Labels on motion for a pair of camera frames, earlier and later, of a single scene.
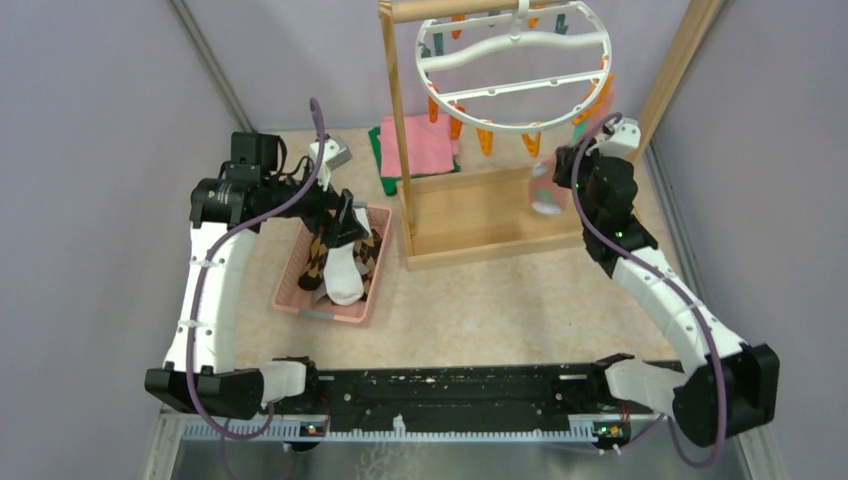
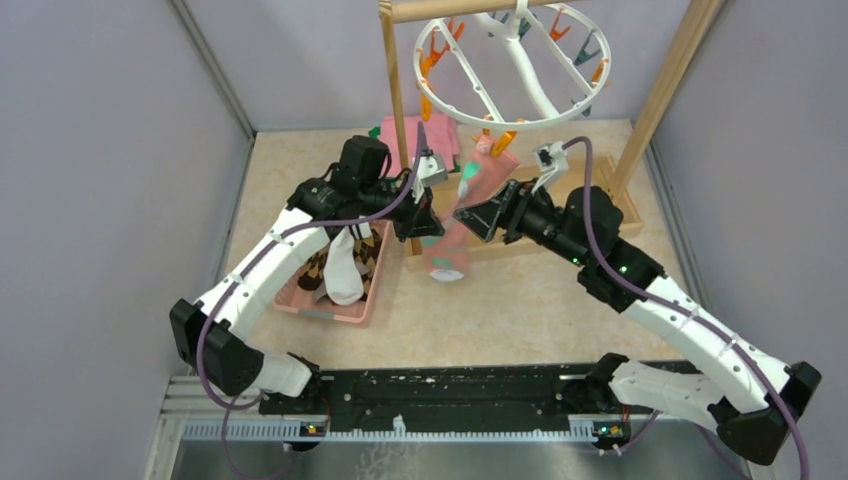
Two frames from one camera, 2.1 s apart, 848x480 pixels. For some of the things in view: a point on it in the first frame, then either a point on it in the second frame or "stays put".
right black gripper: (565, 158) -> (506, 210)
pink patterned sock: (546, 195) -> (447, 253)
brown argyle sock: (313, 275) stays put
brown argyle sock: (365, 252) stays put
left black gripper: (339, 228) -> (419, 219)
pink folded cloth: (430, 147) stays put
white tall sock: (341, 272) stays put
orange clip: (486, 140) -> (503, 142)
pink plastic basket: (289, 296) stays put
